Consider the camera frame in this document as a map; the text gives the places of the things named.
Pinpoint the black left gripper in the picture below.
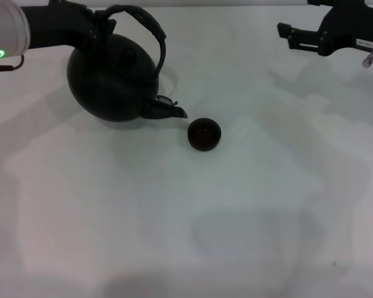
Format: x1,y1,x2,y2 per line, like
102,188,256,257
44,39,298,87
21,0,117,53

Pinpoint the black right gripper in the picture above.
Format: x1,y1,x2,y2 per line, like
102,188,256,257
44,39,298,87
277,0,373,58

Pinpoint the black round teapot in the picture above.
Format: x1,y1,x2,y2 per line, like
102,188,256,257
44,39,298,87
67,4,188,122

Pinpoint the small black teacup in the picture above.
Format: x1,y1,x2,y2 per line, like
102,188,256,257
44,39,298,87
187,117,223,153

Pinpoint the thin black cable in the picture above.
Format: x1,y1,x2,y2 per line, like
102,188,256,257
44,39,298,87
0,55,25,73

